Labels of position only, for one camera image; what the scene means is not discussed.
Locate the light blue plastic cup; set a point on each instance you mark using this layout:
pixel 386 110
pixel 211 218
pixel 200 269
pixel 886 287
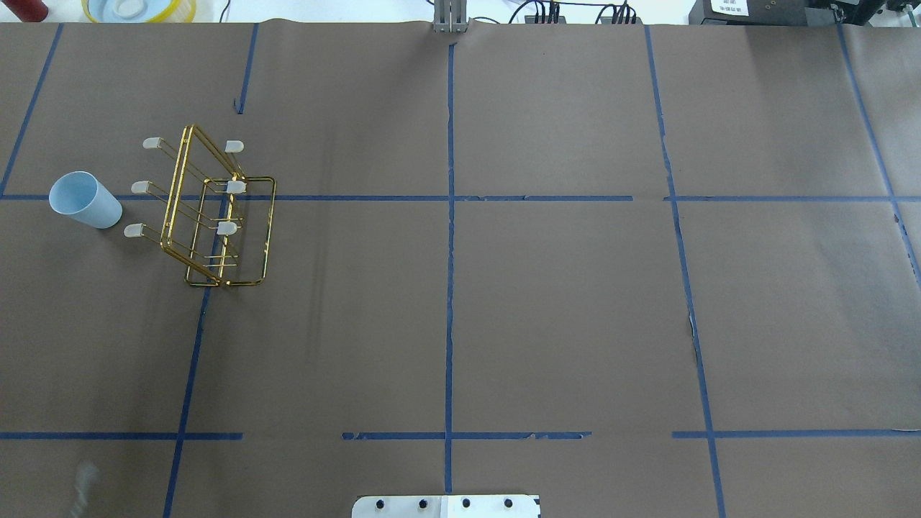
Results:
pixel 82 197

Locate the black USB hub left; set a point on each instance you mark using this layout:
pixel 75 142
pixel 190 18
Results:
pixel 545 13

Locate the black usb hub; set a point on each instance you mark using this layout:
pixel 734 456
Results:
pixel 618 14
pixel 545 13

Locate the black USB hub right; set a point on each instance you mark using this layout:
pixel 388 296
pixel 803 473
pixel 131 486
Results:
pixel 618 14

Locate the black computer box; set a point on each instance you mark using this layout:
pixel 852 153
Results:
pixel 766 13

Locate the yellow tape roll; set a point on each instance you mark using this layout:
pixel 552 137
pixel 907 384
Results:
pixel 140 11

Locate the red thermos bottle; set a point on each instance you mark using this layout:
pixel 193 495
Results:
pixel 28 10

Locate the aluminium frame post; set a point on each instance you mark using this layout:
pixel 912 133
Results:
pixel 450 16

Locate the gold wire cup holder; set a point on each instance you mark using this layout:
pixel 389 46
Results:
pixel 205 219

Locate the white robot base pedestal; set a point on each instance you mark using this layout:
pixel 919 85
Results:
pixel 471 505

